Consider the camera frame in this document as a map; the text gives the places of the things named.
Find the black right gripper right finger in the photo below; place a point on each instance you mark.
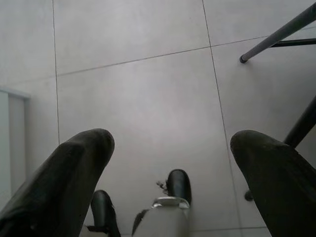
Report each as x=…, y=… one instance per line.
x=281, y=187

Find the dark metal table leg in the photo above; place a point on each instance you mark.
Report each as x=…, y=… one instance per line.
x=279, y=35
x=303, y=123

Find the black table crossbar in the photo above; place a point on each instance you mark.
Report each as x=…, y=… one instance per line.
x=296, y=42

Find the robot right leg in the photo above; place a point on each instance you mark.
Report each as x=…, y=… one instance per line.
x=165, y=219

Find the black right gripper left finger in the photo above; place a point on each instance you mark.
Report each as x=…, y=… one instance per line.
x=54, y=187

